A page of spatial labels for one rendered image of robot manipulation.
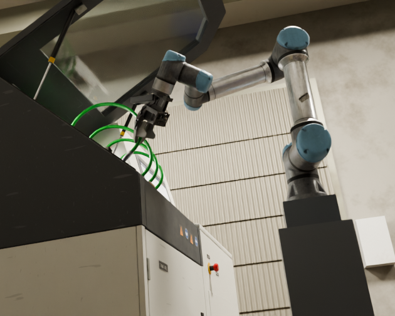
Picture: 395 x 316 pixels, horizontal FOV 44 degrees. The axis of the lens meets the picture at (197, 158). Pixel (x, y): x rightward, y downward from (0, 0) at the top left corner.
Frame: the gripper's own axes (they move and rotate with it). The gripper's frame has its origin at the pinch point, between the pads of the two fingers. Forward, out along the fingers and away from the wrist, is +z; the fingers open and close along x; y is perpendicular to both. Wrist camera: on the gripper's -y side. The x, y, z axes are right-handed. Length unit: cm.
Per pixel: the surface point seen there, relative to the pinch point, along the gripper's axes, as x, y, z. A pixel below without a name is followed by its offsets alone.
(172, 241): -6.8, 36.4, 22.3
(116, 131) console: 33, -43, 11
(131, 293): -38, 50, 27
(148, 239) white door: -29, 42, 16
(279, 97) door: 364, -139, -29
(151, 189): -20.4, 30.2, 6.0
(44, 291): -47, 29, 40
